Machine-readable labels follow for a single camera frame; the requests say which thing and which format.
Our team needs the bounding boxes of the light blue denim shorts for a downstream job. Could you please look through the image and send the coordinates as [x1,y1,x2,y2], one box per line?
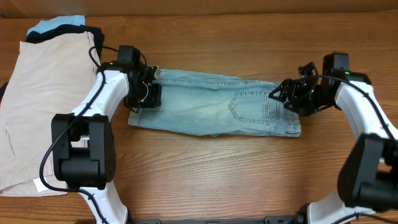
[128,69,301,137]

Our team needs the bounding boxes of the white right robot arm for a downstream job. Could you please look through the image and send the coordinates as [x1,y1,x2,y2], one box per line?
[264,52,397,224]

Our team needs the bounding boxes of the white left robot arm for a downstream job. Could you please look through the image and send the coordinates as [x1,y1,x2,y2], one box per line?
[39,45,162,223]

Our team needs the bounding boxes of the black garment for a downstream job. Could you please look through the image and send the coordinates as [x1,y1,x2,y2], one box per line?
[1,25,104,105]

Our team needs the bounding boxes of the beige shorts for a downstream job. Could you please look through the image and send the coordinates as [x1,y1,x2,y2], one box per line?
[1,32,99,197]

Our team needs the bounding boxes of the light blue shirt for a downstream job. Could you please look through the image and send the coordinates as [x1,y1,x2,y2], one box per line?
[27,15,86,35]

